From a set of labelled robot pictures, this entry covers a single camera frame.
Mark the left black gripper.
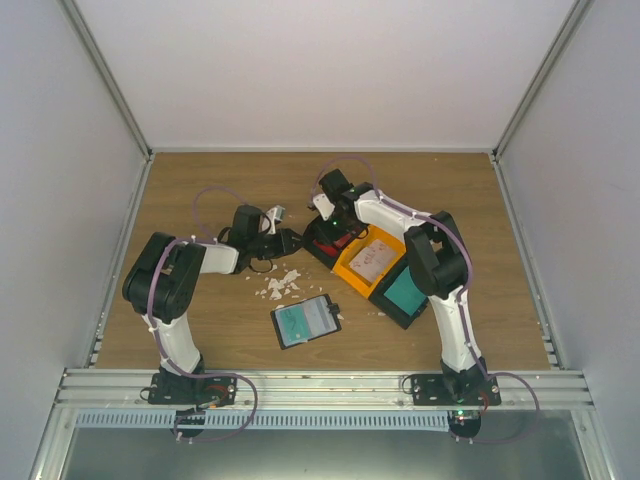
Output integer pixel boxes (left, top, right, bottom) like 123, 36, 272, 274
250, 229, 308, 261

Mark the black card bin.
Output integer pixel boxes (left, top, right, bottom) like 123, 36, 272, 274
368, 255, 429, 330
303, 215, 369, 270

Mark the black leather card holder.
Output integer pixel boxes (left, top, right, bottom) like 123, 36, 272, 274
270, 294, 342, 350

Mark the teal VIP card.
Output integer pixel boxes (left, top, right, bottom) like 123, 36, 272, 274
276, 305, 311, 348

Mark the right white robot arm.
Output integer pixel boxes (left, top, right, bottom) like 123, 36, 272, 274
304, 169, 483, 405

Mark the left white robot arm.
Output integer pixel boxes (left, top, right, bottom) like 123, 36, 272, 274
122, 204, 303, 404

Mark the red card stack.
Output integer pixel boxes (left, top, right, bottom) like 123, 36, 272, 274
312, 234, 353, 258

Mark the orange card bin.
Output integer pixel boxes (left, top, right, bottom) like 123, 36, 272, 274
332, 225, 406, 298

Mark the white VIP card stack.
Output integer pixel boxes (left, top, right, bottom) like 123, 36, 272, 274
349, 239, 396, 283

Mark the teal card stack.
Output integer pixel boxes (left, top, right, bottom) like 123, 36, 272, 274
384, 267, 428, 316

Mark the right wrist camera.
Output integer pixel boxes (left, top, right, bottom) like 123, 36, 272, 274
312, 193, 335, 221

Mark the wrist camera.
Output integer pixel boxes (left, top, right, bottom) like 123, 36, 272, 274
312, 193, 335, 221
263, 205, 286, 235

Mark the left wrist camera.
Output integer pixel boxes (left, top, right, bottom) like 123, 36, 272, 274
263, 205, 286, 235

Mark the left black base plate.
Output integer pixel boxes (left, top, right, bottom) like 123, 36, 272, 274
140, 368, 236, 408

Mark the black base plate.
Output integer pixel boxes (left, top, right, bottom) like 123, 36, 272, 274
140, 368, 236, 408
400, 373, 502, 407

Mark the grey slotted cable duct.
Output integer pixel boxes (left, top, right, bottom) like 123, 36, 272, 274
76, 409, 449, 433

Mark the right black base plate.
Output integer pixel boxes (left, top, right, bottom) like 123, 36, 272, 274
400, 373, 502, 407

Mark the aluminium rail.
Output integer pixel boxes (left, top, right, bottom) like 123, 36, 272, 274
54, 369, 595, 411

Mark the left frame post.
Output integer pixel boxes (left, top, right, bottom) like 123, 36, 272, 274
58, 0, 153, 162

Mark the frame post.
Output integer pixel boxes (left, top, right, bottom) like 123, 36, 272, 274
58, 0, 153, 162
490, 0, 593, 163

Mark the right frame post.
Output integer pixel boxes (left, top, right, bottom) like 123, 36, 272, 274
490, 0, 593, 163

